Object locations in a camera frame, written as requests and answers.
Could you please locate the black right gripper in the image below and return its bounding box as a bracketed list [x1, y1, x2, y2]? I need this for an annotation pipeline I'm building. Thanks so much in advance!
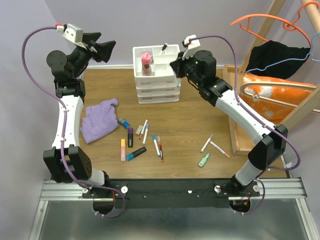
[170, 50, 203, 88]

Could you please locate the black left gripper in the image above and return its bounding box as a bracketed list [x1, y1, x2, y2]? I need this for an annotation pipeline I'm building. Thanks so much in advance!
[68, 31, 116, 78]

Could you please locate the black cap white marker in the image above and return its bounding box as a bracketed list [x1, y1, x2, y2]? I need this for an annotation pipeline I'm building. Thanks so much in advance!
[158, 43, 168, 56]

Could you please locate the white plastic drawer organizer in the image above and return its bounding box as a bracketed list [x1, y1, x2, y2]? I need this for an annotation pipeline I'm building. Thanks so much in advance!
[132, 44, 181, 104]

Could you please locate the pink cap pencil tube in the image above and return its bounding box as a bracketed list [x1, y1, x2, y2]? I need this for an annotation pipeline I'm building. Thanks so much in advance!
[141, 52, 153, 76]

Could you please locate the blue cap white pen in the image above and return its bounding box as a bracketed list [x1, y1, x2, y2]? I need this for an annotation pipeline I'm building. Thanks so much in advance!
[152, 134, 161, 157]

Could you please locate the light blue white pen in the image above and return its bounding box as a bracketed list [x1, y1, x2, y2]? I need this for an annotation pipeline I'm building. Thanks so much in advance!
[142, 123, 149, 146]

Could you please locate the salmon tip white pen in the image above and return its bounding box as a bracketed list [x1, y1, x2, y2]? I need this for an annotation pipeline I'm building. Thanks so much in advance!
[139, 119, 148, 140]

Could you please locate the grey white marker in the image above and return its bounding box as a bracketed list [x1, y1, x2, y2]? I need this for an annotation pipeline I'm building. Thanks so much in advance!
[200, 134, 214, 153]

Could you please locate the pink white marker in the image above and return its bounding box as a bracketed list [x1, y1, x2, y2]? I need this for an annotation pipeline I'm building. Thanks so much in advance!
[209, 141, 230, 158]

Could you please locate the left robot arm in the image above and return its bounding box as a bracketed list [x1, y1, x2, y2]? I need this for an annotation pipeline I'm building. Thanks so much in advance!
[43, 32, 116, 198]

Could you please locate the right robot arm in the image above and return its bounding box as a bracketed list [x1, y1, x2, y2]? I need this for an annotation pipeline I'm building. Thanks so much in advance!
[169, 50, 288, 196]

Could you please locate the purple cloth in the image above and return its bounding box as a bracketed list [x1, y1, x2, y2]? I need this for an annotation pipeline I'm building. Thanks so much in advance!
[80, 98, 119, 144]

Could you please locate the wooden hanger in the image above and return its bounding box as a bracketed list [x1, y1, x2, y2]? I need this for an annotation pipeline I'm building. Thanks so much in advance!
[240, 81, 317, 108]

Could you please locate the purple black highlighter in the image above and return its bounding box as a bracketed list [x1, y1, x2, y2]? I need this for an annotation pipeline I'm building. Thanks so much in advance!
[127, 127, 134, 148]

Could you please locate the orange red pen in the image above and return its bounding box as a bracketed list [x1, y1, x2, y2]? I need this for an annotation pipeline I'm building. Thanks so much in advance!
[157, 135, 164, 163]

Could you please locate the black garment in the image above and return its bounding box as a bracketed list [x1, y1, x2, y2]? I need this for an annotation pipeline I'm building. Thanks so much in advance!
[246, 39, 312, 80]

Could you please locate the green stapler remover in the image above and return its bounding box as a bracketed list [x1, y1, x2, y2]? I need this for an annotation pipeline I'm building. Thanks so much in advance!
[198, 152, 211, 168]

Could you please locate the orange white tie-dye garment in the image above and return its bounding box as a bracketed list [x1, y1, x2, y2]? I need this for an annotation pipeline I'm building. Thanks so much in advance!
[239, 74, 317, 124]

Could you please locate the orange pink highlighter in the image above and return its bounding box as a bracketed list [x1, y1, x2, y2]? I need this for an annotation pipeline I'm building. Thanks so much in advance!
[120, 138, 126, 162]

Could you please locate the blue black highlighter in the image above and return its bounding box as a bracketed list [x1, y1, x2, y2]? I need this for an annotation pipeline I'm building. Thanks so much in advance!
[126, 146, 147, 161]

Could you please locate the orange plastic hanger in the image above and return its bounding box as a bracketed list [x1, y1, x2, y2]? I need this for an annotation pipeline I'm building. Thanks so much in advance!
[231, 0, 320, 48]

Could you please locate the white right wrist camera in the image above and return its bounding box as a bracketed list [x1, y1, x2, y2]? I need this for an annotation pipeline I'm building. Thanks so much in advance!
[182, 34, 201, 60]

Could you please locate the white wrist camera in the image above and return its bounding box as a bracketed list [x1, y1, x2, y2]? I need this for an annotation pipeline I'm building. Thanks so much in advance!
[182, 34, 201, 60]
[55, 23, 86, 49]

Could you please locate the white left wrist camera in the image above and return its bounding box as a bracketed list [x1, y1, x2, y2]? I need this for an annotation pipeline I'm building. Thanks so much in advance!
[55, 23, 86, 49]

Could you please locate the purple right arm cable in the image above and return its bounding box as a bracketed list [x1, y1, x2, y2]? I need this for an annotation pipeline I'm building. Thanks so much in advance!
[189, 34, 301, 216]

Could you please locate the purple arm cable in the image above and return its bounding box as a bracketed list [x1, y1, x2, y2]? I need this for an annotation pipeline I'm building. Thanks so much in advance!
[21, 26, 126, 218]
[189, 34, 301, 216]

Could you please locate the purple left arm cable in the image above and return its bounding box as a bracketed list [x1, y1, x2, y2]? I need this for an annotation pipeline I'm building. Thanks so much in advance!
[21, 26, 126, 218]

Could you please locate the light blue wire hanger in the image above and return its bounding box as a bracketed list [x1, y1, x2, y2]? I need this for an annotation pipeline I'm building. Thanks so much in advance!
[248, 31, 320, 73]

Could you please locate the wooden clothes rack frame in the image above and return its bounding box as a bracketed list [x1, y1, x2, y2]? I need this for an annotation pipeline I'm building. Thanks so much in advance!
[237, 0, 320, 150]

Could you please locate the aluminium frame rail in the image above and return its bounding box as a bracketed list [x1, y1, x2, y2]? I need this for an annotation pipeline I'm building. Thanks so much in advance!
[29, 178, 320, 240]

